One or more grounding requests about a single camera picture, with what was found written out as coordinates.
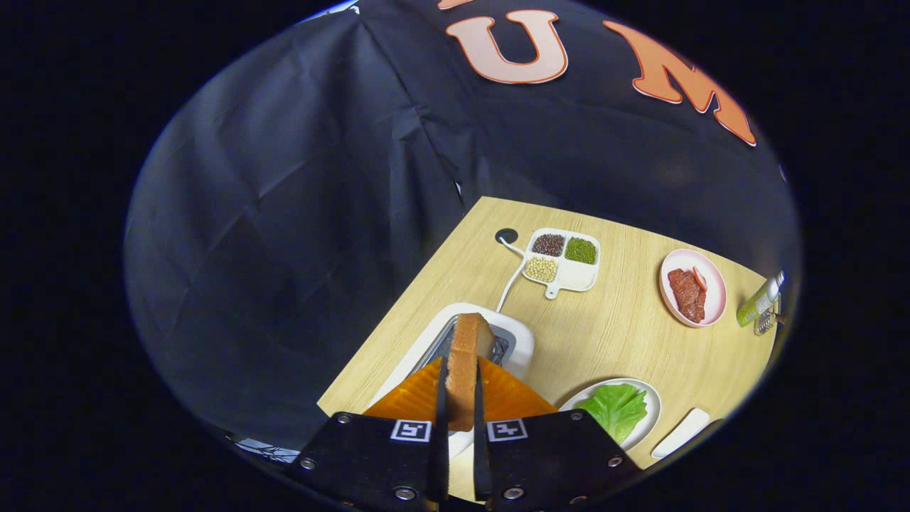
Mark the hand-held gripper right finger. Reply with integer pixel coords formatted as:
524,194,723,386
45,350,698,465
473,357,644,512

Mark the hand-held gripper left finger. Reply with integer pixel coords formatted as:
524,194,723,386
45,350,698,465
284,356,450,512

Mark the toasted bread slice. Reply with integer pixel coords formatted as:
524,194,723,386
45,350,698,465
445,313,496,432

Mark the green lettuce leaf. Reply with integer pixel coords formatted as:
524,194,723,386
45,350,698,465
577,383,648,444

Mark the white toaster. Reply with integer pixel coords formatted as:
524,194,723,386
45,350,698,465
366,303,535,459

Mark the round white plate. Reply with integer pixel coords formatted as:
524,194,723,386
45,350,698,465
560,378,662,452

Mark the square white plate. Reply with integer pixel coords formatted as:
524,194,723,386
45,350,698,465
651,407,711,459

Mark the white divided bean dish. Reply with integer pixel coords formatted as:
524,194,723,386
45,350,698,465
523,228,601,299

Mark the brown meat piece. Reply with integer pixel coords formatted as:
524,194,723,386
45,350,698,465
667,267,707,323

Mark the black backdrop cloth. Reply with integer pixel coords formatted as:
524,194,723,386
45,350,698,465
124,0,801,456

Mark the pink plate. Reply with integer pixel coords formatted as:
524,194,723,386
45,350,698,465
660,248,727,328

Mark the green label metal bottle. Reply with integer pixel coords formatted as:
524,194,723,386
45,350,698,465
737,271,786,328

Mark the white toaster cable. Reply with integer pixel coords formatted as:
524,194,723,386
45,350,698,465
496,237,527,314

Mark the wire mesh utensil basket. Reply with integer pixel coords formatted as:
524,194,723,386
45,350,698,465
754,299,786,336

